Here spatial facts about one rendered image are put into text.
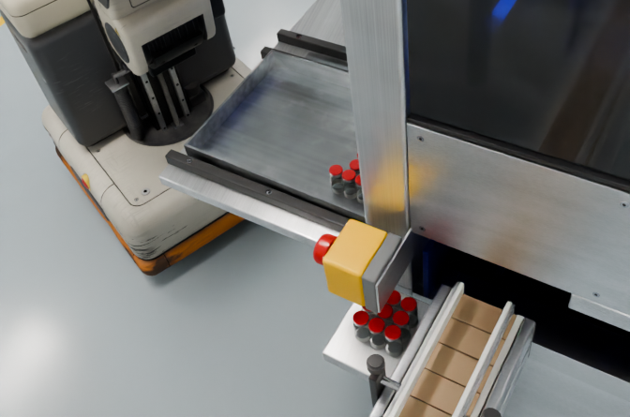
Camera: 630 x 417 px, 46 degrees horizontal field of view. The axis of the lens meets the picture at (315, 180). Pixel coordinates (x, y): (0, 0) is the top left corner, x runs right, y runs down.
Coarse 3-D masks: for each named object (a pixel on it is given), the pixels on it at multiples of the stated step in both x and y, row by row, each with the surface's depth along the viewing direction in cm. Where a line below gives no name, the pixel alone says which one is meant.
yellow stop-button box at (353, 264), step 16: (352, 224) 89; (336, 240) 88; (352, 240) 88; (368, 240) 88; (384, 240) 87; (400, 240) 87; (336, 256) 87; (352, 256) 86; (368, 256) 86; (384, 256) 86; (336, 272) 87; (352, 272) 85; (368, 272) 85; (336, 288) 90; (352, 288) 87; (368, 288) 85; (368, 304) 88
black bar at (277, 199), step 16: (176, 160) 119; (192, 160) 118; (208, 176) 117; (224, 176) 115; (240, 176) 115; (256, 192) 112; (272, 192) 112; (288, 208) 111; (304, 208) 109; (320, 208) 109; (336, 224) 106
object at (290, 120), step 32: (288, 64) 132; (320, 64) 128; (256, 96) 129; (288, 96) 128; (320, 96) 127; (224, 128) 125; (256, 128) 124; (288, 128) 123; (320, 128) 122; (352, 128) 121; (224, 160) 115; (256, 160) 119; (288, 160) 118; (320, 160) 117; (288, 192) 111; (320, 192) 113
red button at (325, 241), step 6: (324, 234) 91; (330, 234) 92; (318, 240) 91; (324, 240) 90; (330, 240) 90; (318, 246) 90; (324, 246) 90; (330, 246) 90; (318, 252) 90; (324, 252) 90; (318, 258) 90
